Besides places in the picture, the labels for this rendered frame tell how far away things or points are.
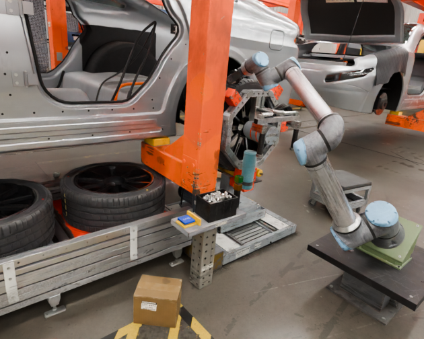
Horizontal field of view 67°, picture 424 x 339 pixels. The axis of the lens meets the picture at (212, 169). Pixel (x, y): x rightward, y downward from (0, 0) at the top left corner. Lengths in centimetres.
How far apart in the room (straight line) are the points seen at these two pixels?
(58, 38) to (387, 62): 402
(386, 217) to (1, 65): 206
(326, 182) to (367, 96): 321
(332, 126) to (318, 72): 323
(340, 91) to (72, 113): 351
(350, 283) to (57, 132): 193
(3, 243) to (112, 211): 54
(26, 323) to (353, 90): 418
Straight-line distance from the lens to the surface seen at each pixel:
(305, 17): 604
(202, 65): 175
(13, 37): 192
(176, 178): 204
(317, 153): 153
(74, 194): 200
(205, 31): 175
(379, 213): 189
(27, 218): 180
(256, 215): 261
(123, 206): 192
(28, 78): 191
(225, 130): 205
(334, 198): 169
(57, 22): 425
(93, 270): 189
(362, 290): 220
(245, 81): 220
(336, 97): 467
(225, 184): 246
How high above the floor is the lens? 132
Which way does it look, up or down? 20 degrees down
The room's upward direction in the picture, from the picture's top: 5 degrees clockwise
